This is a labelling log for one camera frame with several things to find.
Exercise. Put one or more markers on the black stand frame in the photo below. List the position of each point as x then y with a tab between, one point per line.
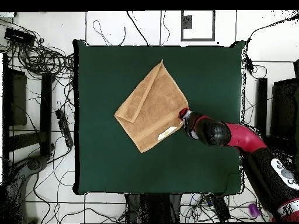
45	112

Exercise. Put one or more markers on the purple small object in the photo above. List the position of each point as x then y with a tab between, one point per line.
254	210

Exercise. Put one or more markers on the black upright bar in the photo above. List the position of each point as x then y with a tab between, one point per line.
261	105

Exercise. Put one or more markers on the tan terry towel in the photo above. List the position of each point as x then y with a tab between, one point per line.
154	109

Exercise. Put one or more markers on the black box cabinet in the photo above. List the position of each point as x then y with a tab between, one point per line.
283	107

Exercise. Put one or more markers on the grey stand base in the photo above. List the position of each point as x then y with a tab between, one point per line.
35	163

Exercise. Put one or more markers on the black power strip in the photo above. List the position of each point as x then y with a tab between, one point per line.
63	127

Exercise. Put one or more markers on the grey rectangular frame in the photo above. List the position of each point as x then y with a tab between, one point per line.
197	39

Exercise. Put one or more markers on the black flat device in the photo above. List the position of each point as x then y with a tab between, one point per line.
218	207

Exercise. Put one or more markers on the dark green table cloth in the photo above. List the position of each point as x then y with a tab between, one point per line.
198	70

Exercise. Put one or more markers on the black rectangular box device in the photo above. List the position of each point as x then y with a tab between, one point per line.
19	36

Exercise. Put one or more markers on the dark grey square plate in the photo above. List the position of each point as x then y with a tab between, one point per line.
187	22

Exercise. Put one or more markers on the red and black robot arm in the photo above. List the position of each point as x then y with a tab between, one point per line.
245	137

